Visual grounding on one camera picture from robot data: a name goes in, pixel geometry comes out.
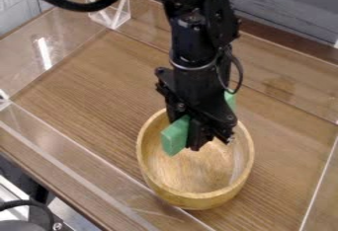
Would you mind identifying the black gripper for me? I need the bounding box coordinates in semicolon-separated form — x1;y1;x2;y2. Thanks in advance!
155;63;232;151

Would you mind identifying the green rectangular block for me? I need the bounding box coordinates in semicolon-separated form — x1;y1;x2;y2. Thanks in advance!
161;91;238;156

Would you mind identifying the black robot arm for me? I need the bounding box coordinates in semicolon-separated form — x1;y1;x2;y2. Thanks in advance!
155;0;242;151

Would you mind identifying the brown wooden bowl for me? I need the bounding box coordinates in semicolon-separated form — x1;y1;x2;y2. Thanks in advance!
137;110;256;210

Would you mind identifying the clear acrylic tray wall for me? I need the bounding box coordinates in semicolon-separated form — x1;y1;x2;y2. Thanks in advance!
0;91;216;231

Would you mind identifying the black metal bracket with screw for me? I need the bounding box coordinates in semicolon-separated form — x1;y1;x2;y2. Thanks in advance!
29;206;75;231

